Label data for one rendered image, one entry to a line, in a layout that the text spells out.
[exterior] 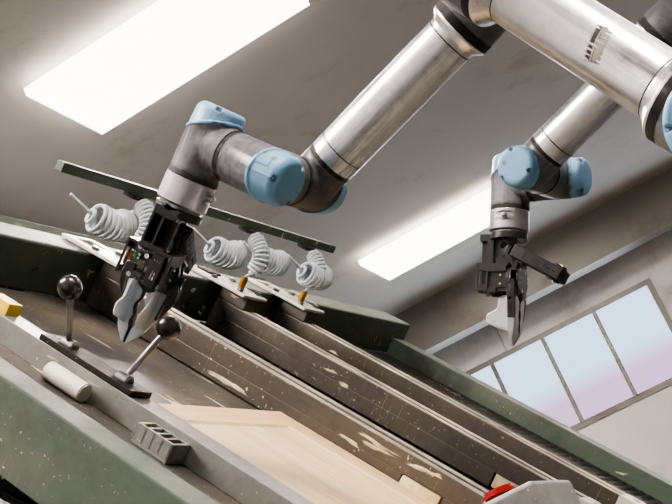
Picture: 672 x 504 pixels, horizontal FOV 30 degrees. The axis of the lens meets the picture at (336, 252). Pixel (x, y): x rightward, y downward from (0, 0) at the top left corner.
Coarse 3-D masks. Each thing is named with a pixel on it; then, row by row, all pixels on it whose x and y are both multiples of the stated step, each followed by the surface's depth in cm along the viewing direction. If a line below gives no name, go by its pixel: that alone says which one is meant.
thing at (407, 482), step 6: (402, 480) 211; (408, 480) 211; (408, 486) 210; (414, 486) 210; (420, 486) 209; (420, 492) 209; (426, 492) 209; (432, 492) 208; (426, 498) 209; (432, 498) 208; (438, 498) 208
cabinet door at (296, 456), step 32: (192, 416) 195; (224, 416) 203; (256, 416) 213; (256, 448) 194; (288, 448) 202; (320, 448) 212; (288, 480) 184; (320, 480) 192; (352, 480) 200; (384, 480) 208
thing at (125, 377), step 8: (160, 320) 188; (168, 320) 187; (176, 320) 188; (160, 328) 187; (168, 328) 187; (176, 328) 187; (160, 336) 187; (168, 336) 187; (176, 336) 188; (152, 344) 187; (144, 352) 186; (136, 360) 186; (144, 360) 186; (136, 368) 185; (120, 376) 184; (128, 376) 184
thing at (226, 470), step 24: (0, 312) 197; (0, 336) 195; (24, 336) 192; (48, 360) 189; (96, 384) 184; (120, 408) 181; (144, 408) 179; (192, 432) 177; (192, 456) 174; (216, 456) 172; (216, 480) 171; (240, 480) 170; (264, 480) 169
